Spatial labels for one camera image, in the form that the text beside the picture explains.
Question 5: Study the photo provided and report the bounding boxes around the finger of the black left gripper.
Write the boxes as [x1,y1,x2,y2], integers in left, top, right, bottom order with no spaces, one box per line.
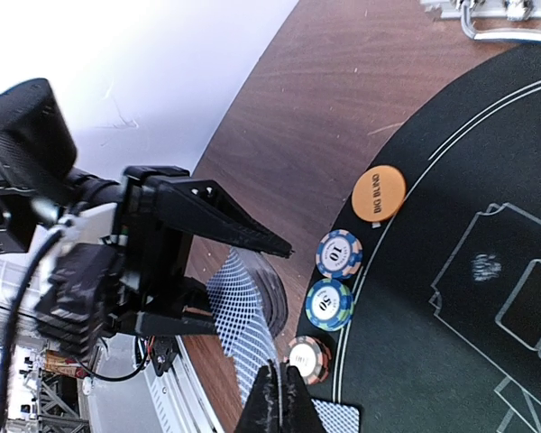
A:
[154,179,292,258]
[114,311,217,337]

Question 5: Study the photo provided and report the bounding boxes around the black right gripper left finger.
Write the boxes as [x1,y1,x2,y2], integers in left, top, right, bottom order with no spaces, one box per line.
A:
[234,364,280,433]

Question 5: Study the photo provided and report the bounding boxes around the green chips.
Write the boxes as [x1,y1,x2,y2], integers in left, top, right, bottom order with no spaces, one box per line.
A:
[305,279,354,332]

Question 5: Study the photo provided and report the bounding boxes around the card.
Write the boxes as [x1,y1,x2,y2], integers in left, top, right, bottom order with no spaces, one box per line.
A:
[223,315,280,407]
[311,399,361,433]

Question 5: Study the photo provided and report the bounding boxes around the blue chips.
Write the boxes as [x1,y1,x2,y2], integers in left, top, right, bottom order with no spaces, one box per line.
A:
[315,229,363,280]

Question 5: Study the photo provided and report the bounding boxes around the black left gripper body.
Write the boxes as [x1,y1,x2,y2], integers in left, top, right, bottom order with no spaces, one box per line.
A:
[35,167,193,361]

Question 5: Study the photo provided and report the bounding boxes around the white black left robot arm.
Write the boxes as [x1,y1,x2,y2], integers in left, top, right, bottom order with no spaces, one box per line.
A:
[0,78,292,361]

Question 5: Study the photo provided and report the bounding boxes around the blue patterned card deck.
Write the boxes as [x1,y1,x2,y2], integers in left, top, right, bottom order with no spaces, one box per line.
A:
[206,247,289,353]

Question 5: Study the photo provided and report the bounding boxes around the orange big blind button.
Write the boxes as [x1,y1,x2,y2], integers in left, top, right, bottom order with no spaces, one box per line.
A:
[351,165,407,223]

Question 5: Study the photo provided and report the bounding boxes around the round black poker mat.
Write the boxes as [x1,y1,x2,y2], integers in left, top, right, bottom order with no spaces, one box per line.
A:
[298,44,541,432]

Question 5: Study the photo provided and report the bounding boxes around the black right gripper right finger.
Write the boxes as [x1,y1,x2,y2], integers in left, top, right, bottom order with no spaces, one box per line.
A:
[280,364,326,433]

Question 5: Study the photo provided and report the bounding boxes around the aluminium poker case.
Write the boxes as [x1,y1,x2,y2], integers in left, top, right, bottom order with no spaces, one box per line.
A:
[420,0,541,43]

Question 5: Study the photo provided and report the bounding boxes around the orange chips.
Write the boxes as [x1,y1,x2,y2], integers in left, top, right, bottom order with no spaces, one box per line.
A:
[285,336,332,385]

